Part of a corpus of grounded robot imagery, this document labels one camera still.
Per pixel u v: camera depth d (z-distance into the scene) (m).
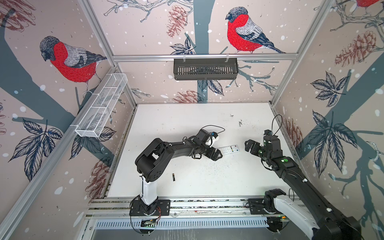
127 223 0.70
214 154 0.81
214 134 0.84
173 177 0.83
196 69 1.07
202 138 0.74
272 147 0.61
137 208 0.73
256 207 0.73
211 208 0.75
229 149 0.92
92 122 0.71
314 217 0.46
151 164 0.49
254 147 0.73
